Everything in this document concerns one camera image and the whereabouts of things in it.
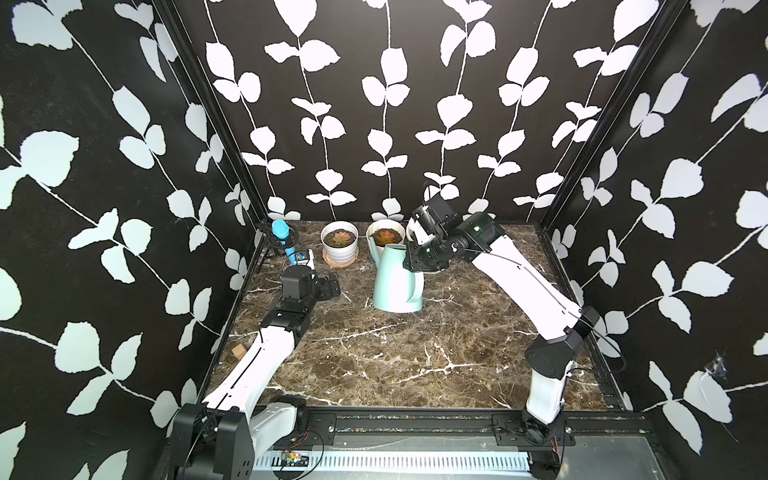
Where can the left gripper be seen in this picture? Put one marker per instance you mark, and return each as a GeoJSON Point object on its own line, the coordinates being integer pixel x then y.
{"type": "Point", "coordinates": [325, 292]}

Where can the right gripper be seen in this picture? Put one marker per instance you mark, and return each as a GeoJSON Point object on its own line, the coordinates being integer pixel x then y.
{"type": "Point", "coordinates": [412, 258]}

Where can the mint green watering can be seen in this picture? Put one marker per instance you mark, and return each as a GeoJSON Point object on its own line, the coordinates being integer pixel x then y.
{"type": "Point", "coordinates": [396, 289]}

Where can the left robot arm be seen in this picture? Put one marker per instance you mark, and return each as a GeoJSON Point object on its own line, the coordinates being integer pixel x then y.
{"type": "Point", "coordinates": [222, 436]}

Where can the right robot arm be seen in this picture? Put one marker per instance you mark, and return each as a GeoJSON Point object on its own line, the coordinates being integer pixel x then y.
{"type": "Point", "coordinates": [560, 323]}

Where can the pink-green succulent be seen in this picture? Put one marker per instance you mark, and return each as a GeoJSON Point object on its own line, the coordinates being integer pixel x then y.
{"type": "Point", "coordinates": [339, 238]}

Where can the red-orange succulent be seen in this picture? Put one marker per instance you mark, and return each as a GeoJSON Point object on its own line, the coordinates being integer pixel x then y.
{"type": "Point", "coordinates": [386, 236]}

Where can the peach saucer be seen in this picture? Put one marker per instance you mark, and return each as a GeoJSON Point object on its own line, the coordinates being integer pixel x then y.
{"type": "Point", "coordinates": [335, 263]}

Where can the large white labelled pot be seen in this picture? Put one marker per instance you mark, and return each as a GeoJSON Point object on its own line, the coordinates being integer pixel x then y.
{"type": "Point", "coordinates": [412, 230]}

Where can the white ribbed round pot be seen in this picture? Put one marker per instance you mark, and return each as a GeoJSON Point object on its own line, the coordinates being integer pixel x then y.
{"type": "Point", "coordinates": [340, 253]}

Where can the cream faceted pot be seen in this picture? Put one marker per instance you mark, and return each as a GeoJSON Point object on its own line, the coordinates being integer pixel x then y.
{"type": "Point", "coordinates": [385, 223]}

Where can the black microphone tripod stand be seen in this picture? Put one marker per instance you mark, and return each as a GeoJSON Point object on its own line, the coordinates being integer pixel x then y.
{"type": "Point", "coordinates": [265, 227]}

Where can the blue microphone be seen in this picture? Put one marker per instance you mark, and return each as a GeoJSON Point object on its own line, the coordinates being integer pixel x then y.
{"type": "Point", "coordinates": [283, 238]}

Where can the small circuit board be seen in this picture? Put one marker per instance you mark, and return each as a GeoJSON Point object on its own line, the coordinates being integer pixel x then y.
{"type": "Point", "coordinates": [291, 460]}

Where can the white perforated strip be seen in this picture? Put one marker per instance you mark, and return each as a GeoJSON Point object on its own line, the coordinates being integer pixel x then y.
{"type": "Point", "coordinates": [417, 462]}

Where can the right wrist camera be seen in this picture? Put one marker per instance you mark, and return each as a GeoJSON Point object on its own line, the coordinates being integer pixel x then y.
{"type": "Point", "coordinates": [436, 218]}

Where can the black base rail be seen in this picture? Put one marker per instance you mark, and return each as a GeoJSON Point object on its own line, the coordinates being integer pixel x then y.
{"type": "Point", "coordinates": [507, 427]}

